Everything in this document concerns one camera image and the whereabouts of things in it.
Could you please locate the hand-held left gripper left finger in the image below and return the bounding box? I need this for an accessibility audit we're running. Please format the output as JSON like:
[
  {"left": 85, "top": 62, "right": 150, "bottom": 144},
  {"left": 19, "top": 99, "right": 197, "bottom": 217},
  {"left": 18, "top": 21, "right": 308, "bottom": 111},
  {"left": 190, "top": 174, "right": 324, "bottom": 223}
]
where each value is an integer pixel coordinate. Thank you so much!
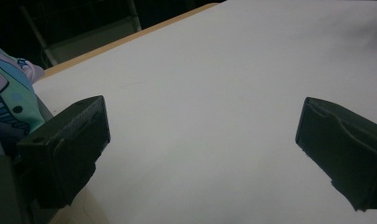
[{"left": 17, "top": 95, "right": 111, "bottom": 209}]

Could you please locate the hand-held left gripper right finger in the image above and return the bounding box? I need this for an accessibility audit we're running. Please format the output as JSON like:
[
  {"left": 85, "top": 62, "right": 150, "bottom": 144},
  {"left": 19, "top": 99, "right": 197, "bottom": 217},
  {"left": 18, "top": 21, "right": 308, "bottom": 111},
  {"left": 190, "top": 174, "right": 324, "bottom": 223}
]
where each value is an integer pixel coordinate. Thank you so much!
[{"left": 295, "top": 96, "right": 377, "bottom": 213}]

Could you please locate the seahorse print swimsuit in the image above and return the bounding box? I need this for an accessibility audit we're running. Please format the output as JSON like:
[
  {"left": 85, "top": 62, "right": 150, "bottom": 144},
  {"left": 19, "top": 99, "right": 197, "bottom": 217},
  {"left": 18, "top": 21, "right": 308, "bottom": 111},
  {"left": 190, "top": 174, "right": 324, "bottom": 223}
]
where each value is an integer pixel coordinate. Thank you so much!
[{"left": 0, "top": 41, "right": 55, "bottom": 158}]

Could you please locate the wooden table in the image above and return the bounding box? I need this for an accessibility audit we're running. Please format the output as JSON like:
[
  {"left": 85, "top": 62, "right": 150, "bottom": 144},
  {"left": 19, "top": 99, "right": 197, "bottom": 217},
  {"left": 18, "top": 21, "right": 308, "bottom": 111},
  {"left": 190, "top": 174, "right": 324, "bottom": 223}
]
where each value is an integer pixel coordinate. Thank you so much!
[{"left": 41, "top": 2, "right": 222, "bottom": 80}]

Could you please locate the white metal table frame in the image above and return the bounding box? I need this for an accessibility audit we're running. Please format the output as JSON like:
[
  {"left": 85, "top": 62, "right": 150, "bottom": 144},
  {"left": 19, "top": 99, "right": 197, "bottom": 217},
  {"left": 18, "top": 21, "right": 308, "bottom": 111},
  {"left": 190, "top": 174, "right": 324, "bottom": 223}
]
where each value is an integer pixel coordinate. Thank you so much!
[{"left": 18, "top": 0, "right": 143, "bottom": 68}]

